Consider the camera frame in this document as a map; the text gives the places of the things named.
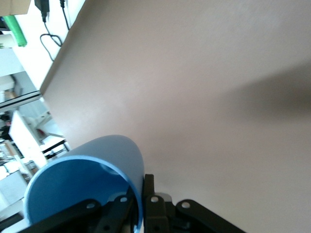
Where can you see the aluminium profile rail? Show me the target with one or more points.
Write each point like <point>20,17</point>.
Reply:
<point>19,100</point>

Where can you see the green cylinder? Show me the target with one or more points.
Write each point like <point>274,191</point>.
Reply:
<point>15,30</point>

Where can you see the blue plastic cup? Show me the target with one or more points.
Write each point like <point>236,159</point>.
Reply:
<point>73,179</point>

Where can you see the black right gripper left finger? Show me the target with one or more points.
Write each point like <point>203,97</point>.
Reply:
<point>114,213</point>

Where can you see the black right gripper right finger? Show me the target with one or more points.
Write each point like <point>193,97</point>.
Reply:
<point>155,213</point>

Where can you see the cardboard box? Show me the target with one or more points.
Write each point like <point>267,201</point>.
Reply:
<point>14,6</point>

